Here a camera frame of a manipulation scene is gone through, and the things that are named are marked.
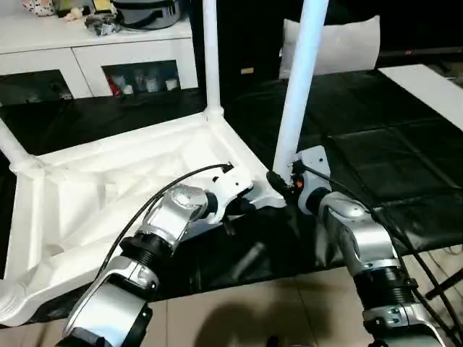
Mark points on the white plastic table top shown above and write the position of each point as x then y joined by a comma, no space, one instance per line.
90,180

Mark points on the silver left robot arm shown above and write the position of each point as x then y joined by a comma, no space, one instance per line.
170,213

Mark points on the black work mat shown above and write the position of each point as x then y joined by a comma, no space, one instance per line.
380,144

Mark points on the grey cushion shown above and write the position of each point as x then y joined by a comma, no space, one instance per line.
347,47

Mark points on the black furniture with yellow label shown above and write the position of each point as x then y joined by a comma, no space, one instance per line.
253,36

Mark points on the white flat board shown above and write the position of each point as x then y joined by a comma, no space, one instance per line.
427,90

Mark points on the black television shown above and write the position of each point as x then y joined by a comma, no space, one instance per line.
427,52

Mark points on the white glass-door cabinet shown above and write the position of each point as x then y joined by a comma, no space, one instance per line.
126,50

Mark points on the grey round cooker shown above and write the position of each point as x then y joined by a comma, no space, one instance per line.
148,14

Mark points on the yellow box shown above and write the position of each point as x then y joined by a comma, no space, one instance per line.
102,5

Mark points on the cream plush toy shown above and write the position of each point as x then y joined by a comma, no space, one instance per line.
72,12

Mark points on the white spotted plush toy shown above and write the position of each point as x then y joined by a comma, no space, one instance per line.
40,7

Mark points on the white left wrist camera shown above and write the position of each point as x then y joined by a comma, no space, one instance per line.
231,184

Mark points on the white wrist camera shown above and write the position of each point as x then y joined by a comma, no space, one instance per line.
314,162
231,184

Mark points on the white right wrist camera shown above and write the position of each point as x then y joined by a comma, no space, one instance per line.
314,162

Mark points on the black metal frame bar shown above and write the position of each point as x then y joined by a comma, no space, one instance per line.
445,283

